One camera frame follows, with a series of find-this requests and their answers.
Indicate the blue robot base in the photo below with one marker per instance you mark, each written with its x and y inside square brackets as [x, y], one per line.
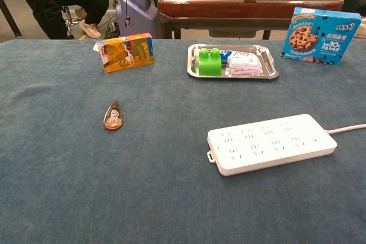
[137, 9]

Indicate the white power strip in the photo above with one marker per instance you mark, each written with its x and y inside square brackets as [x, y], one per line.
[271, 144]

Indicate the green toy block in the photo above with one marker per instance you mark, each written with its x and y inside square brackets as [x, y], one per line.
[209, 64]

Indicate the blue white snack packet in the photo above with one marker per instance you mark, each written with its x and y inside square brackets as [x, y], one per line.
[225, 55]

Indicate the pale pink wrapped packet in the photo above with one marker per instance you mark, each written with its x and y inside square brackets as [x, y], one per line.
[244, 70]

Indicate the white blue printed packet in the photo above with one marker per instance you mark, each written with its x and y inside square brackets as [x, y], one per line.
[243, 57]

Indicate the orange snack box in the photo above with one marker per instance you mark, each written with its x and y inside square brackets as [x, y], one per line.
[125, 54]

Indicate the steel tray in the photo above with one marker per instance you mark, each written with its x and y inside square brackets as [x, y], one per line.
[268, 67]

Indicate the small hanging pendant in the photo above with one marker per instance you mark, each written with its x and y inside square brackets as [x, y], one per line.
[128, 21]

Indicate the blue table cloth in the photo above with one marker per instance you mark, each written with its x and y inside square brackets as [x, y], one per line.
[114, 184]

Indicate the brown mahjong table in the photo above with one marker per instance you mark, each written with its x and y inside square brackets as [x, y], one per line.
[243, 8]

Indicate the metal chair base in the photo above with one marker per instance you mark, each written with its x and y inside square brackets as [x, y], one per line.
[70, 18]

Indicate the blue cookie box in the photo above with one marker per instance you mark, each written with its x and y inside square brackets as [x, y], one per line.
[320, 36]

